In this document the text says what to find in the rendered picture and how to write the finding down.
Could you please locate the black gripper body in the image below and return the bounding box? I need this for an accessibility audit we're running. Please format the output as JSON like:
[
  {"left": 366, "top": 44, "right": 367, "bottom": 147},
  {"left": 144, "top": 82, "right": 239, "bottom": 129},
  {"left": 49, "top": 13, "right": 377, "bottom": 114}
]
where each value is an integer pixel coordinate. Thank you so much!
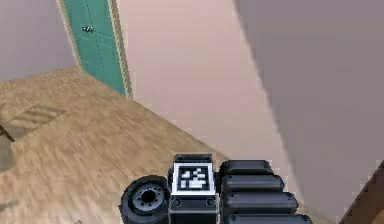
[{"left": 119, "top": 175, "right": 173, "bottom": 224}]

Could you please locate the teal room door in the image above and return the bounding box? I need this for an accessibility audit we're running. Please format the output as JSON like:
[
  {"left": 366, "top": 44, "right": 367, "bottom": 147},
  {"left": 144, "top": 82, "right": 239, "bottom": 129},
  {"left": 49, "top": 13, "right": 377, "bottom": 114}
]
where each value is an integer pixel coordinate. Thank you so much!
[{"left": 56, "top": 0, "right": 134, "bottom": 100}]

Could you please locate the brown wooden furniture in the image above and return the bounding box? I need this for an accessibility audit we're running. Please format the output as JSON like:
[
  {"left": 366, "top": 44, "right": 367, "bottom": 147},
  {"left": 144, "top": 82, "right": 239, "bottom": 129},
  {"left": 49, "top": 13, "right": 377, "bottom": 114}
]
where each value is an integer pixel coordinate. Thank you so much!
[{"left": 337, "top": 160, "right": 384, "bottom": 224}]

